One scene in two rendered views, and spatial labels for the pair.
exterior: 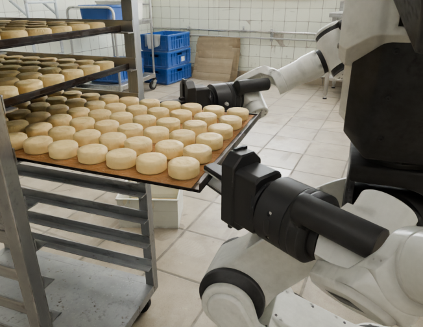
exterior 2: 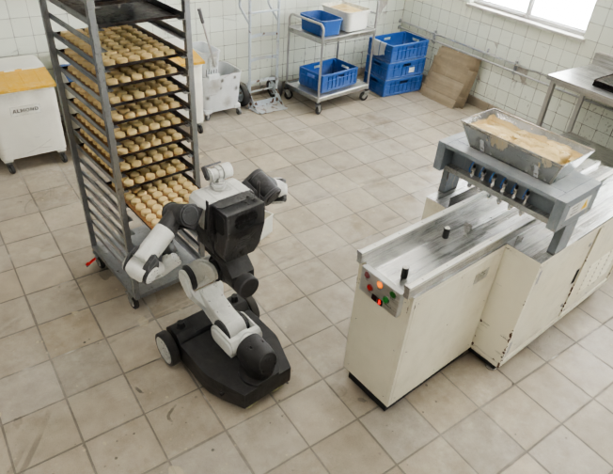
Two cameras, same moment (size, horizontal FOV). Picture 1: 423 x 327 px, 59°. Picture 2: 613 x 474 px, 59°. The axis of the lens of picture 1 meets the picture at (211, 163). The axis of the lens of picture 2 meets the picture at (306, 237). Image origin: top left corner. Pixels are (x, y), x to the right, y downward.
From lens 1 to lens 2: 2.32 m
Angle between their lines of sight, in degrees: 27
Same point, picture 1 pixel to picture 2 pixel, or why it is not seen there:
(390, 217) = (168, 260)
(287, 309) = (209, 291)
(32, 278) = (128, 244)
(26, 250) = (126, 234)
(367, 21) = not seen: hidden behind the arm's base
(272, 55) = (511, 90)
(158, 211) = not seen: hidden behind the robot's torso
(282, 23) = (530, 57)
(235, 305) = (183, 278)
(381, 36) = not seen: hidden behind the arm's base
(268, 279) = (196, 275)
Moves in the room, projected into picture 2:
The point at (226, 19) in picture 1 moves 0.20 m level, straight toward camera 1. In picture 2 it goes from (474, 34) to (468, 39)
